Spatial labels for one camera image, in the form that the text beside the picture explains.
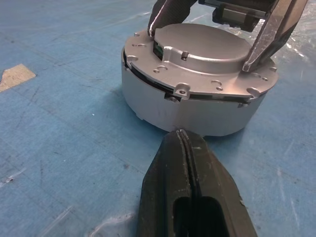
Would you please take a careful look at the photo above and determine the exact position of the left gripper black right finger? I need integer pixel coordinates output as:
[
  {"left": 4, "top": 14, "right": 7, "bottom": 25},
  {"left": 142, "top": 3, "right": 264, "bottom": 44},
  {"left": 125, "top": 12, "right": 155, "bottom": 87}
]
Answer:
[{"left": 181, "top": 129, "right": 259, "bottom": 237}]

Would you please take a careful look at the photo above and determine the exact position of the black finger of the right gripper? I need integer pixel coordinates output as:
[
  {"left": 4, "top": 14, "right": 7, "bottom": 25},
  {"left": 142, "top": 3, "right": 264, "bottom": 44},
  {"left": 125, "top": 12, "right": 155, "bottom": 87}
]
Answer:
[
  {"left": 147, "top": 0, "right": 199, "bottom": 37},
  {"left": 241, "top": 0, "right": 309, "bottom": 73}
]

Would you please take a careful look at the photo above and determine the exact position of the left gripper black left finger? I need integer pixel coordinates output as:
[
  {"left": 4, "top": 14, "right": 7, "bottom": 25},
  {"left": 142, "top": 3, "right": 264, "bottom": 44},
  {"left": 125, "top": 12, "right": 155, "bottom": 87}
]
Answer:
[{"left": 137, "top": 130, "right": 193, "bottom": 237}]

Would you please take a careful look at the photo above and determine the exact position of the grey round motor lid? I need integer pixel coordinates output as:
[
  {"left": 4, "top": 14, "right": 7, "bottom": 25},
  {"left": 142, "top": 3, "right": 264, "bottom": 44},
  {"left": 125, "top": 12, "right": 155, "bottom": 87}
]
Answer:
[{"left": 122, "top": 23, "right": 279, "bottom": 103}]

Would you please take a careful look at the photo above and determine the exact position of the grey round motor housing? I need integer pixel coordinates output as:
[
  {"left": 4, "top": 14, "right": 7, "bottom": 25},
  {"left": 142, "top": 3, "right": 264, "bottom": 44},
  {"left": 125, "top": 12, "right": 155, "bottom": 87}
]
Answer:
[{"left": 120, "top": 48, "right": 267, "bottom": 138}]

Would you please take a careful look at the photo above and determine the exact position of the blue table mat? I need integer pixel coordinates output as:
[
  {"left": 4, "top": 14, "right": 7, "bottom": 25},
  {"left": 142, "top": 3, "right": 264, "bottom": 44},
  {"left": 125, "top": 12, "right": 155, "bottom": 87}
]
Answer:
[{"left": 0, "top": 0, "right": 316, "bottom": 237}]

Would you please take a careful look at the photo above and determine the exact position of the tan tape piece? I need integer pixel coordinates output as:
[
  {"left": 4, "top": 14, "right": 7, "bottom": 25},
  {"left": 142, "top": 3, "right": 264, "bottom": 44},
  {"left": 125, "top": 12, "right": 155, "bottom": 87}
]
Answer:
[{"left": 0, "top": 63, "right": 37, "bottom": 93}]

